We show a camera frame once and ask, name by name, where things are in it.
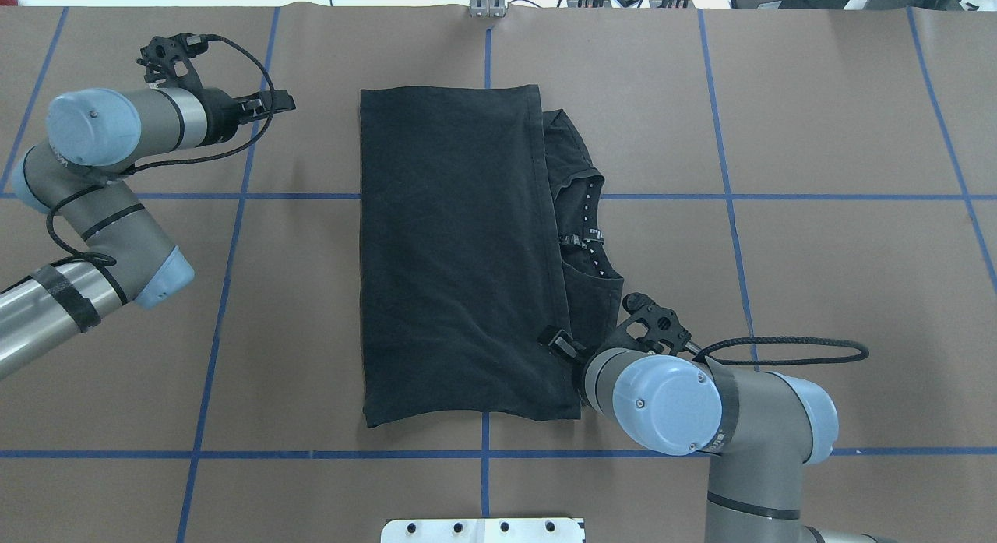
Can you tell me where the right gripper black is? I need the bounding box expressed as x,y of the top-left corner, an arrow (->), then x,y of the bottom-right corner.
537,326 -> 604,372

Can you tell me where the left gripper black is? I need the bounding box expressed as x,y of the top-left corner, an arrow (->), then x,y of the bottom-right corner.
204,90 -> 296,146

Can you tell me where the black graphic t-shirt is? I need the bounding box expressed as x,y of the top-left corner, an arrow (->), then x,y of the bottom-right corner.
359,85 -> 624,428

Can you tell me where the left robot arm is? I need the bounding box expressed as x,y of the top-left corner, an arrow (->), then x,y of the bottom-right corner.
1,87 -> 295,377

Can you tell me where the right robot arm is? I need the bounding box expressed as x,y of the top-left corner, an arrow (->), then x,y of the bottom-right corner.
539,317 -> 883,542

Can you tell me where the blue tape line crosswise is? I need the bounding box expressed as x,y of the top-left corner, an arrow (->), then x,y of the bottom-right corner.
0,448 -> 997,460

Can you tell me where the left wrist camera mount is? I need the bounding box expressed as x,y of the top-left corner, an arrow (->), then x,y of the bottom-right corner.
136,33 -> 209,93

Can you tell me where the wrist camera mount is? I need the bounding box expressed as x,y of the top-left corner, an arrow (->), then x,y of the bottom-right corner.
136,33 -> 209,93
619,292 -> 692,356

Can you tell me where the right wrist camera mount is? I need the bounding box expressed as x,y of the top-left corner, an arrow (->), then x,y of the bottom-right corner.
619,292 -> 692,356

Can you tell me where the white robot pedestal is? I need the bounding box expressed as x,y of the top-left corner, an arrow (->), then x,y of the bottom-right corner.
380,516 -> 587,542

